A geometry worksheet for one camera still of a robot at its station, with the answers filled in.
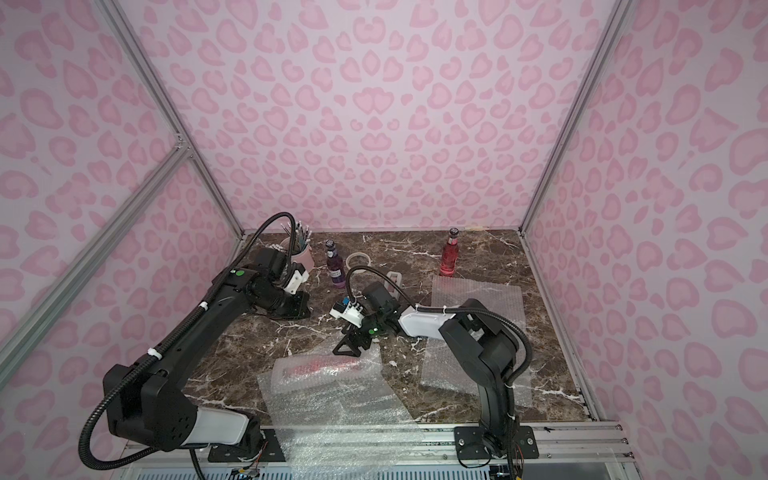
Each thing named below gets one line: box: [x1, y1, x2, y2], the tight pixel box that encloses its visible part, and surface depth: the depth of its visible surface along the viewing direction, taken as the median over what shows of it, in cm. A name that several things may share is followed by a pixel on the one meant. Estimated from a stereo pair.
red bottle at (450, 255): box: [440, 227, 460, 278], surface depth 103 cm
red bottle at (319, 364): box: [286, 358, 364, 376], surface depth 82 cm
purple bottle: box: [325, 239, 347, 289], surface depth 97 cm
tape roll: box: [346, 252, 371, 269], surface depth 113 cm
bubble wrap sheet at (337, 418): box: [257, 345, 424, 480], surface depth 78 cm
